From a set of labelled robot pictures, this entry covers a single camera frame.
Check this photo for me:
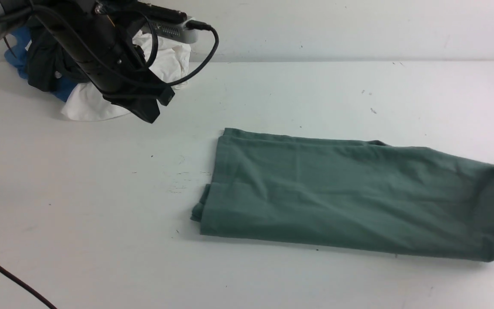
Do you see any blue crumpled garment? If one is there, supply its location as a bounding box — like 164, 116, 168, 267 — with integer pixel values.
4, 26, 77, 103

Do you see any dark crumpled garment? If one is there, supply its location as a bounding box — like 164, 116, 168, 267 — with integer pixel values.
25, 22, 90, 97

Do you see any white crumpled garment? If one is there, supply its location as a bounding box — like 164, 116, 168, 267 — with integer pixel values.
61, 37, 191, 121

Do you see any green long sleeve shirt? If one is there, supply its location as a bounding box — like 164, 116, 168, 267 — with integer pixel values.
191, 128, 494, 262

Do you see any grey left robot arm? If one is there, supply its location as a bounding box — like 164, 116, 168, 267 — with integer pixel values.
0, 0, 187, 123

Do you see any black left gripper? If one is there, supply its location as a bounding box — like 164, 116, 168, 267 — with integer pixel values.
33, 0, 175, 123

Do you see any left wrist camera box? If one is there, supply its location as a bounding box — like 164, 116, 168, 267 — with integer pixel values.
136, 2, 198, 44

